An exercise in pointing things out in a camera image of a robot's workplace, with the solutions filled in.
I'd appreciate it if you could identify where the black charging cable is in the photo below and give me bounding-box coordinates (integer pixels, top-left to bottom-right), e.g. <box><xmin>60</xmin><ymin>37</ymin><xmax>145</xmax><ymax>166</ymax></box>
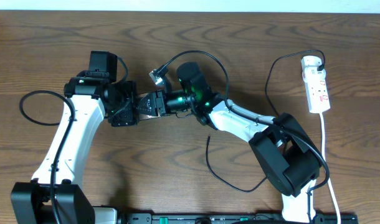
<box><xmin>206</xmin><ymin>49</ymin><xmax>326</xmax><ymax>194</ymax></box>

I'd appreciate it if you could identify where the white charger plug adapter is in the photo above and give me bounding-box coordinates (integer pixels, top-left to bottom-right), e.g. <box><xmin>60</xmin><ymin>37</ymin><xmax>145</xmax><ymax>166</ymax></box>
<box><xmin>302</xmin><ymin>65</ymin><xmax>326</xmax><ymax>83</ymax></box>

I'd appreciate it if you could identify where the white power strip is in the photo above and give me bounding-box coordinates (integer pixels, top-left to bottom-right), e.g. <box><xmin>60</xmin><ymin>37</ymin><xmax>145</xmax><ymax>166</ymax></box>
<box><xmin>301</xmin><ymin>55</ymin><xmax>330</xmax><ymax>114</ymax></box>

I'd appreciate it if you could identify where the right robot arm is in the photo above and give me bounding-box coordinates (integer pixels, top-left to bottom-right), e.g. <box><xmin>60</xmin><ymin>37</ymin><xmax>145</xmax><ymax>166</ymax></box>
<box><xmin>137</xmin><ymin>62</ymin><xmax>326</xmax><ymax>223</ymax></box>

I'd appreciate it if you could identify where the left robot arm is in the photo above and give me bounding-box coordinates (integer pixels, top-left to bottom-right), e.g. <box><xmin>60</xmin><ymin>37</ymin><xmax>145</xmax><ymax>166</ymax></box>
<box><xmin>11</xmin><ymin>71</ymin><xmax>137</xmax><ymax>223</ymax></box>

